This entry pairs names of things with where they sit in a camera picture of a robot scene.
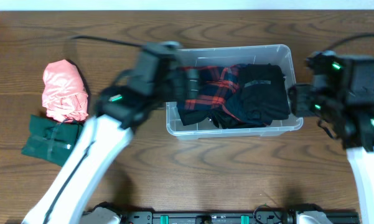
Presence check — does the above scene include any red navy plaid shirt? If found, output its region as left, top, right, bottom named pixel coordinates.
left=177, top=63, right=246, bottom=117

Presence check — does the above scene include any black taped cloth bundle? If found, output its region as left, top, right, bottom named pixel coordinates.
left=225, top=64, right=290, bottom=128

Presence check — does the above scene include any black garment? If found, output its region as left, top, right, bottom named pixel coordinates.
left=178, top=109, right=240, bottom=129

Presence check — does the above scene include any pink cloth bundle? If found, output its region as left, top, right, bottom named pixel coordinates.
left=42, top=60, right=88, bottom=122

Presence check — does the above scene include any dark green taped cloth bundle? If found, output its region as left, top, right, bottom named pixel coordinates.
left=21, top=115, right=83, bottom=167

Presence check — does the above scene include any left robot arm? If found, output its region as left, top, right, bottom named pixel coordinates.
left=23, top=41, right=199, bottom=223

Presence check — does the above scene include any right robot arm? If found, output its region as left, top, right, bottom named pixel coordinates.
left=288, top=50, right=374, bottom=223

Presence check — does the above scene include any clear plastic storage container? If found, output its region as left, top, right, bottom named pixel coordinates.
left=166, top=44, right=304, bottom=140

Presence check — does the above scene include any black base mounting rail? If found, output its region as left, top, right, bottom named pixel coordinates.
left=80, top=202, right=360, bottom=224

